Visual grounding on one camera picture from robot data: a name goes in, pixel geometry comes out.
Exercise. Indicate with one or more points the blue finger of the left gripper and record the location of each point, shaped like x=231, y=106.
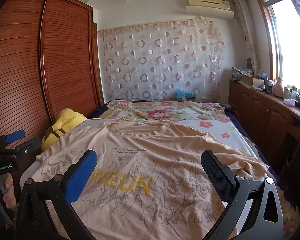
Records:
x=15, y=136

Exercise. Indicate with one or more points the floral rose blanket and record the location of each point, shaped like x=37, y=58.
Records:
x=150, y=180

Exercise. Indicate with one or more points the wooden sideboard cabinet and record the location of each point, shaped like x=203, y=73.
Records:
x=273, y=126

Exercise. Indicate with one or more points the white flower print sheet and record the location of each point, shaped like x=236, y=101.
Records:
x=215, y=129

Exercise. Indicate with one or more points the tied window curtain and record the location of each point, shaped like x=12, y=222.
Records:
x=248, y=28

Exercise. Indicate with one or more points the stack of papers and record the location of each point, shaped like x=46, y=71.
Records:
x=237, y=73

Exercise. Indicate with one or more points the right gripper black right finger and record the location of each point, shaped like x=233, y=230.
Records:
x=220, y=176

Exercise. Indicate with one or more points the sheer circle pattern curtain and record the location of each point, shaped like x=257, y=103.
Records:
x=155, y=61

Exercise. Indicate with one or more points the person left hand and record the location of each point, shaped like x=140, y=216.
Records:
x=8, y=197

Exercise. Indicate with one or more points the beige printed t-shirt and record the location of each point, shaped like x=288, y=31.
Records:
x=150, y=179

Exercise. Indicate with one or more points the cardboard box on cabinet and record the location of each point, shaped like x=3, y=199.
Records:
x=251, y=81

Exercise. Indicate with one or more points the pink bottle on sill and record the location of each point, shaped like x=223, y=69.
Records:
x=278, y=87

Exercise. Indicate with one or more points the yellow plush toy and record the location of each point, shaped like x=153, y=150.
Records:
x=66, y=121

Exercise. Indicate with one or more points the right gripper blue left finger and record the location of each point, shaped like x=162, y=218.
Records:
x=77, y=176

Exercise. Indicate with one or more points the window with wooden frame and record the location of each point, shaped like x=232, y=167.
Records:
x=282, y=20

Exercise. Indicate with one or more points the wall air conditioner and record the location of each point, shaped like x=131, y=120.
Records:
x=210, y=8

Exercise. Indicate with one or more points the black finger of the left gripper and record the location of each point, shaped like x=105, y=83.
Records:
x=31, y=145

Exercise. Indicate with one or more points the blue tissue box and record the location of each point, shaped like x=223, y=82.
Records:
x=180, y=95

